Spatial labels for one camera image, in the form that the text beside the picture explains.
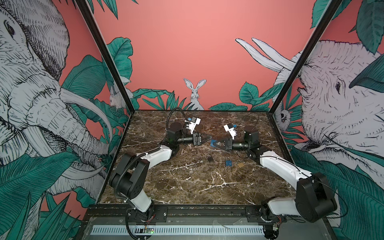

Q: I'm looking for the blue padlock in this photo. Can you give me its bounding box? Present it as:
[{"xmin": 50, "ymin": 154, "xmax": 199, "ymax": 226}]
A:
[
  {"xmin": 210, "ymin": 140, "xmax": 217, "ymax": 148},
  {"xmin": 226, "ymin": 160, "xmax": 233, "ymax": 167}
]

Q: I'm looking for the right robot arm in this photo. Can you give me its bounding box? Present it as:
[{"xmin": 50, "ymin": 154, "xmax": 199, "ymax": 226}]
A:
[{"xmin": 212, "ymin": 125, "xmax": 338, "ymax": 223}]

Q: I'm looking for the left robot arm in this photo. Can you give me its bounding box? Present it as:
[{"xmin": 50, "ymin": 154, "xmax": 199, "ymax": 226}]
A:
[{"xmin": 109, "ymin": 118, "xmax": 212, "ymax": 218}]

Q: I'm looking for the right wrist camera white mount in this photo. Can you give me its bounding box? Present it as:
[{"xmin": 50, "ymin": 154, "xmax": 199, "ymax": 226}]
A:
[{"xmin": 224, "ymin": 124, "xmax": 237, "ymax": 140}]

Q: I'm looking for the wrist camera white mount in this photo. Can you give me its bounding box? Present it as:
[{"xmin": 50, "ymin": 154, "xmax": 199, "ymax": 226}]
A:
[
  {"xmin": 185, "ymin": 117, "xmax": 201, "ymax": 135},
  {"xmin": 224, "ymin": 124, "xmax": 237, "ymax": 140}
]

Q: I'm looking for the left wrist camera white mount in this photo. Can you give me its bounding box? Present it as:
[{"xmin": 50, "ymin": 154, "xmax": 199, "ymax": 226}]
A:
[{"xmin": 185, "ymin": 117, "xmax": 201, "ymax": 135}]

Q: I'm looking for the left black frame post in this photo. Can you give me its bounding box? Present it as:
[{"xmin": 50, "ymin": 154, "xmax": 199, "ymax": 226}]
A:
[{"xmin": 75, "ymin": 0, "xmax": 135, "ymax": 115}]

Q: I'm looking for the black frame post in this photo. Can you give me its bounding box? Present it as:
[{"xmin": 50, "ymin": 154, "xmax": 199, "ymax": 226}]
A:
[
  {"xmin": 269, "ymin": 0, "xmax": 342, "ymax": 114},
  {"xmin": 75, "ymin": 0, "xmax": 135, "ymax": 115}
]

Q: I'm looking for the white slotted cable duct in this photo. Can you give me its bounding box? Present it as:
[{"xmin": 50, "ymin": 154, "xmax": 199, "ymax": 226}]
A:
[{"xmin": 91, "ymin": 225, "xmax": 264, "ymax": 236}]

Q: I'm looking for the black mounting rail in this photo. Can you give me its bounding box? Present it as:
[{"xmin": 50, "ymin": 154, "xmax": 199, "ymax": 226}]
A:
[{"xmin": 86, "ymin": 204, "xmax": 283, "ymax": 224}]

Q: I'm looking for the right black frame post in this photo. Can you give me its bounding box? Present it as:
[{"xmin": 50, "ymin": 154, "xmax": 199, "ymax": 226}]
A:
[{"xmin": 269, "ymin": 0, "xmax": 342, "ymax": 114}]

